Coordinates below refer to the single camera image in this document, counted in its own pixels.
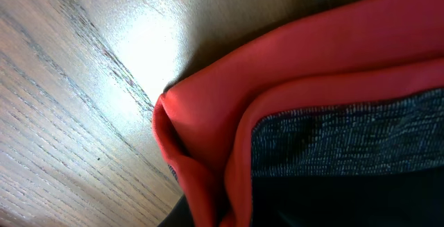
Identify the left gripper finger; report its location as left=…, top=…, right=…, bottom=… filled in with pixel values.
left=157, top=196, right=195, bottom=227

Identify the black leggings red waistband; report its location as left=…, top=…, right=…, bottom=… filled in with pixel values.
left=153, top=0, right=443, bottom=227

